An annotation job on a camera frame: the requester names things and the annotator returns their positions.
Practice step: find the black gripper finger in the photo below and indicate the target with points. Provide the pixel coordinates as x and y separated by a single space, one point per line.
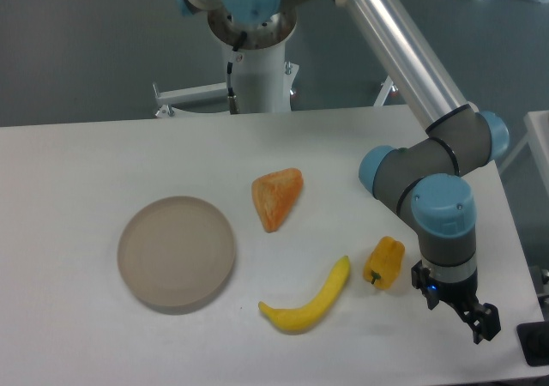
483 320
431 296

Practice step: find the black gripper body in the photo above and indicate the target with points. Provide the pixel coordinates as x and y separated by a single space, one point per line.
455 294

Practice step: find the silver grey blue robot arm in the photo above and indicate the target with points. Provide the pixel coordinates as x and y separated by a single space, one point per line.
423 185

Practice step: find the yellow bell pepper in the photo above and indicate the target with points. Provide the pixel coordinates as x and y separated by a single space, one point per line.
383 266

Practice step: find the black device at table edge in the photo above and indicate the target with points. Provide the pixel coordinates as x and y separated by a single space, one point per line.
533 338

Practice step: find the yellow banana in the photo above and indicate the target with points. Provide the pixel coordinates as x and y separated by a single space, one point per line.
305 317

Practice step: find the orange toast triangle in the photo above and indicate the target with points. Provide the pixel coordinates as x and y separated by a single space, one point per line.
274 196

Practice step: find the beige round plate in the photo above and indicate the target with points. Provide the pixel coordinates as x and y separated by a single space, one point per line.
176 254

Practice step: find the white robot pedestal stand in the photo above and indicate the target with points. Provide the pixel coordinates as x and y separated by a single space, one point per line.
275 80

